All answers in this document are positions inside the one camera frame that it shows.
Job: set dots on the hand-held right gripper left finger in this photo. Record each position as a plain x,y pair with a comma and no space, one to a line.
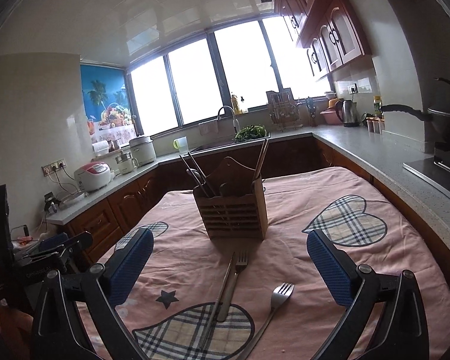
133,262

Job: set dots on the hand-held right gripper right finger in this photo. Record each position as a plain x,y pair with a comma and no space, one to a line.
328,266

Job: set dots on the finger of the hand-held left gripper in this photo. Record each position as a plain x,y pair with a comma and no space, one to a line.
78,239
54,240

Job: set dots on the metal chopstick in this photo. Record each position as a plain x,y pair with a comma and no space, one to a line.
198,168
215,303
189,170

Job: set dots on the metal fork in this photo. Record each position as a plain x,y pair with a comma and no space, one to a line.
281,292
230,288

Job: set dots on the metal spoon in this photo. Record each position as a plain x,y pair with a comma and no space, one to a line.
194,176

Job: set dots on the wooden utensil holder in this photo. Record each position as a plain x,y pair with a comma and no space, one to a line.
228,213

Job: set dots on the black charger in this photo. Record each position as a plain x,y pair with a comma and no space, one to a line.
51,204

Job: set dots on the wooden base cabinets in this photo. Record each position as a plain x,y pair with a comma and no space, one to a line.
108,213

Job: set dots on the red white rice cooker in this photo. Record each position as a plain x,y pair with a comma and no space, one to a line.
93,178

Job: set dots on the pink plaid-heart printed blanket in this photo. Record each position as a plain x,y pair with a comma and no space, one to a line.
285,210

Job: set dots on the small white electric pot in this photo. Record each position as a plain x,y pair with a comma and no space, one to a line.
125,163

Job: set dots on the white plastic box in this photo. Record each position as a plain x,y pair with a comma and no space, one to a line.
101,149

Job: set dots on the large white rice cooker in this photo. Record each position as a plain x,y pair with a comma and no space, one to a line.
142,150

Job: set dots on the wooden chopstick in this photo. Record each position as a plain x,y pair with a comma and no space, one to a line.
258,161
263,157

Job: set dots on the green measuring jug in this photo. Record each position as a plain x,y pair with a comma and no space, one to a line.
182,145

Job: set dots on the black gas stove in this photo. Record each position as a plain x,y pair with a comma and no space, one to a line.
427,168

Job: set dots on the kitchen sink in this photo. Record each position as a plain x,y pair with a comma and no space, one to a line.
213,145

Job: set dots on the fruit print roller blind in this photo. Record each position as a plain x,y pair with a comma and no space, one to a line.
105,97

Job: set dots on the spice jar set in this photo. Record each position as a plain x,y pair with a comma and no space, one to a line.
375,125

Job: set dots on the pink plastic container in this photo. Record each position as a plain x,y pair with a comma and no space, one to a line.
328,117

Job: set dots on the steel electric kettle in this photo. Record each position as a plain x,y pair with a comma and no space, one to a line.
348,114

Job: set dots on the green leafy vegetables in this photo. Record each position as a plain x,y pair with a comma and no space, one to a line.
251,133

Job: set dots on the pink dish cloth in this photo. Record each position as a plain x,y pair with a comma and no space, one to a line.
209,128

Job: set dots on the metal dish rack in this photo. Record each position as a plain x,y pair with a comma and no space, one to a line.
285,112

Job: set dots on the orange bowl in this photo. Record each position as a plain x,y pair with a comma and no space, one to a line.
333,104

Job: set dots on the yellow label bottle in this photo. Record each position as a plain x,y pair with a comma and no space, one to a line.
377,107

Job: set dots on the chrome faucet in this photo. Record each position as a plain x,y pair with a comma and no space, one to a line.
236,123

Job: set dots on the white sill bowl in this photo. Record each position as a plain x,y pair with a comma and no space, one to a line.
330,95

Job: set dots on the clear soap bottle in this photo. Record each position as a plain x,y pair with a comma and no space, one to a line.
243,105

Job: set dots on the yellow oil bottle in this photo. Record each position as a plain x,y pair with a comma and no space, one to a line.
235,105

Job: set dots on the kitchen window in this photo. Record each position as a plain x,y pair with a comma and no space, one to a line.
195,82

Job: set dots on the wall socket with plugs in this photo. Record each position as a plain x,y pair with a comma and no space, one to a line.
54,167

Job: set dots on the white wall socket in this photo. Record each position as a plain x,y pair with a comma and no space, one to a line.
353,88

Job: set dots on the low wooden wall cabinets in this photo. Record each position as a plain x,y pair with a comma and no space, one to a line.
341,41

